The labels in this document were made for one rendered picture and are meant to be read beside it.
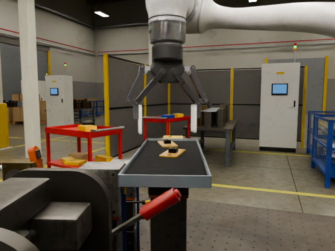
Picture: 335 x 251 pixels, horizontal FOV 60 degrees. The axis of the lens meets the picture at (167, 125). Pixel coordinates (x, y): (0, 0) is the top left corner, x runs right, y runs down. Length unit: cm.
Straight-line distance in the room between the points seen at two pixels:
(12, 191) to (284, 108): 682
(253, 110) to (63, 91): 657
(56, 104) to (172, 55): 1054
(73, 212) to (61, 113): 1074
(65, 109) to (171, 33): 1039
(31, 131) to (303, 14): 439
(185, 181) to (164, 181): 3
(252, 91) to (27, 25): 538
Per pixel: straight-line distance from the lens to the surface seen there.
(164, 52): 69
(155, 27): 70
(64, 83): 1101
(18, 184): 35
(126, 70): 591
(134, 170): 48
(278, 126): 704
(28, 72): 476
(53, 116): 1130
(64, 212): 34
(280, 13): 73
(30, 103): 475
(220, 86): 791
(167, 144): 71
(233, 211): 156
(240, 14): 81
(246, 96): 783
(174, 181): 43
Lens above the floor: 128
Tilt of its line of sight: 6 degrees down
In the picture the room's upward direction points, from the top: straight up
